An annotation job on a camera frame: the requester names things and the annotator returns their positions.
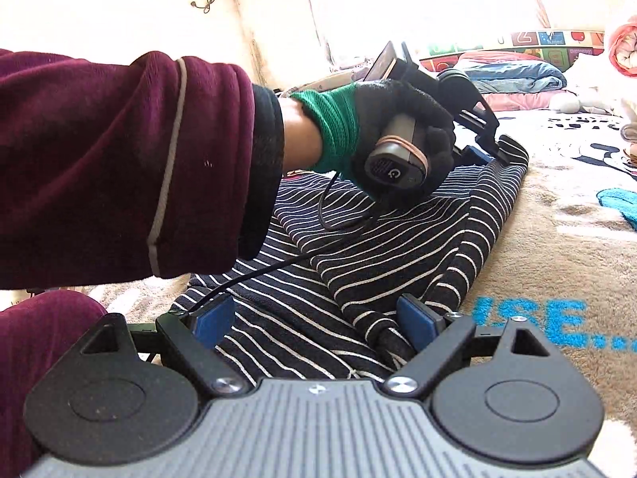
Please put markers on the person's maroon trouser leg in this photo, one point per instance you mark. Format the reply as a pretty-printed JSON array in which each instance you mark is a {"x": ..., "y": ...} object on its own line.
[{"x": 30, "y": 348}]

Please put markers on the coral pink blanket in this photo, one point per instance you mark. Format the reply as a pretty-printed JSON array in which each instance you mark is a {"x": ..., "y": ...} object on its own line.
[{"x": 624, "y": 50}]

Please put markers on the mauve folded blanket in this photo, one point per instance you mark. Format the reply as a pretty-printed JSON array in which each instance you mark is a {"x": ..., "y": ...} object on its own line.
[{"x": 522, "y": 101}]

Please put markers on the pile of unfolded clothes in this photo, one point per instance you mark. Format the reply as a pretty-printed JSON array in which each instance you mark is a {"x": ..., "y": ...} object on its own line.
[{"x": 629, "y": 149}]

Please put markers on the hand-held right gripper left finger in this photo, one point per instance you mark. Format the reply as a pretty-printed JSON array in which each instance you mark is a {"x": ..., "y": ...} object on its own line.
[{"x": 214, "y": 317}]

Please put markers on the colourful foam play mat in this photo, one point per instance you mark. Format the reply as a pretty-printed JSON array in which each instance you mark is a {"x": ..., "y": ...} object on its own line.
[{"x": 547, "y": 39}]

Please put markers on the black thin-striped garment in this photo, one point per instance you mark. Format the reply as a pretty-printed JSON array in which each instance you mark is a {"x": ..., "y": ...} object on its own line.
[{"x": 398, "y": 249}]

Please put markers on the person's left hand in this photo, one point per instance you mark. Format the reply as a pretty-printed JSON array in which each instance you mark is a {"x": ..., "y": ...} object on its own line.
[{"x": 393, "y": 97}]

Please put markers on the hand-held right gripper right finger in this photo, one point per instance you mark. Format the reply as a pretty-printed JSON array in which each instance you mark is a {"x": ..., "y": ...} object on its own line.
[{"x": 415, "y": 322}]

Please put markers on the red folded blanket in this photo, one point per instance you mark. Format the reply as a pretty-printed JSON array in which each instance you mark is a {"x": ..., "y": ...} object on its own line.
[{"x": 497, "y": 57}]

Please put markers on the person's left forearm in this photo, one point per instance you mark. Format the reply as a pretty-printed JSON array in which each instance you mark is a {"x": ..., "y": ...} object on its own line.
[{"x": 99, "y": 159}]

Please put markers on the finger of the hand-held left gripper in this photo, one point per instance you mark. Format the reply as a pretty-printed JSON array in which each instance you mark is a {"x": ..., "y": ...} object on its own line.
[
  {"x": 512, "y": 149},
  {"x": 478, "y": 154}
]

